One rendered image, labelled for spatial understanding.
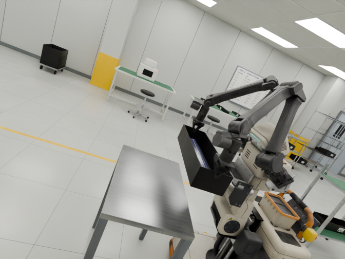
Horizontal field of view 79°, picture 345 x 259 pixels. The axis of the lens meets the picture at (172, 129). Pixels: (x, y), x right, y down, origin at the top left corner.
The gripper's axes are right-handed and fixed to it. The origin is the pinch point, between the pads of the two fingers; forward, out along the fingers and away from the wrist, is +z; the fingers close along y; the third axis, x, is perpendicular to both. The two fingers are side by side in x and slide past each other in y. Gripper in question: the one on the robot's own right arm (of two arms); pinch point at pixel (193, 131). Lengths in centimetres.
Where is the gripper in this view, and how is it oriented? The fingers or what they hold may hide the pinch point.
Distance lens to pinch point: 149.6
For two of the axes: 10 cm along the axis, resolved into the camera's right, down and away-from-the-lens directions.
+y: 0.8, 3.6, -9.3
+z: -4.0, 8.7, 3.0
